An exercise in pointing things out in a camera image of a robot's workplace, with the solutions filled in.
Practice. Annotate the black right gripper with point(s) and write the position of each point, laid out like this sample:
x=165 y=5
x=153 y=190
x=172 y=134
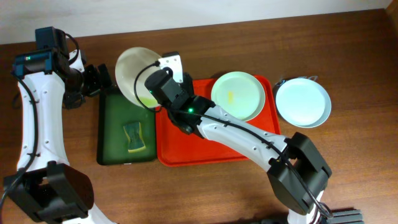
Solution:
x=188 y=82

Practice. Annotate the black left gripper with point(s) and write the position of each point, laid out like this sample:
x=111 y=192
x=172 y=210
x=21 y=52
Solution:
x=94 y=81

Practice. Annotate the white plate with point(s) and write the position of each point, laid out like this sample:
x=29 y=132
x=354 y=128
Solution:
x=128 y=66

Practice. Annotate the yellow green sponge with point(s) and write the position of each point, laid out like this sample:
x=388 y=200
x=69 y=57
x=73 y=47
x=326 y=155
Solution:
x=135 y=140

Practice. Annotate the light green plate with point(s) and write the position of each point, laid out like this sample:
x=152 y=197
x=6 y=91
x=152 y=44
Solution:
x=239 y=94

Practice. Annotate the light blue plate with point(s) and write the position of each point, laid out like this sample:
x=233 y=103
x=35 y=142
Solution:
x=302 y=102

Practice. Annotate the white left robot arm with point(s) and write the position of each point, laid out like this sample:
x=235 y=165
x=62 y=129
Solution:
x=45 y=187

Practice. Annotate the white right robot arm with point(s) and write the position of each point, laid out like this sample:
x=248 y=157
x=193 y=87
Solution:
x=296 y=170

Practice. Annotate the dark green tray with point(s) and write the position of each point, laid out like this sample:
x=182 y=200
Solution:
x=115 y=112

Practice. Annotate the red plastic tray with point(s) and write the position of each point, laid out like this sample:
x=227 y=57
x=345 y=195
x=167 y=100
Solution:
x=174 y=148

